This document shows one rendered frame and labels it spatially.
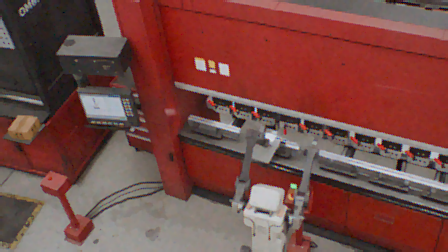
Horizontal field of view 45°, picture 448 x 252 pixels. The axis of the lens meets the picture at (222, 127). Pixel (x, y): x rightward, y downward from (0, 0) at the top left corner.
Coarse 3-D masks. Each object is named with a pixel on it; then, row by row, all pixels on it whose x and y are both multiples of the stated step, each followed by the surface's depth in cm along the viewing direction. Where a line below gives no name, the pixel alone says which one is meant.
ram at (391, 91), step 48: (192, 48) 423; (240, 48) 400; (288, 48) 380; (336, 48) 361; (384, 48) 345; (240, 96) 435; (288, 96) 411; (336, 96) 390; (384, 96) 370; (432, 96) 353; (432, 144) 380
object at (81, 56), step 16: (64, 48) 415; (80, 48) 413; (96, 48) 411; (112, 48) 409; (128, 48) 419; (64, 64) 417; (80, 64) 413; (96, 64) 410; (112, 64) 407; (128, 64) 422; (80, 80) 439
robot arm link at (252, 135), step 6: (252, 132) 387; (258, 132) 388; (246, 138) 383; (252, 138) 382; (246, 144) 384; (252, 144) 383; (246, 150) 385; (252, 150) 386; (246, 156) 386; (246, 162) 386; (246, 168) 387; (246, 174) 388; (246, 180) 389; (246, 186) 389
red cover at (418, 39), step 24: (168, 0) 398; (192, 0) 387; (216, 0) 377; (240, 0) 372; (264, 0) 369; (288, 24) 363; (312, 24) 355; (336, 24) 346; (360, 24) 339; (384, 24) 336; (408, 24) 333; (408, 48) 335; (432, 48) 327
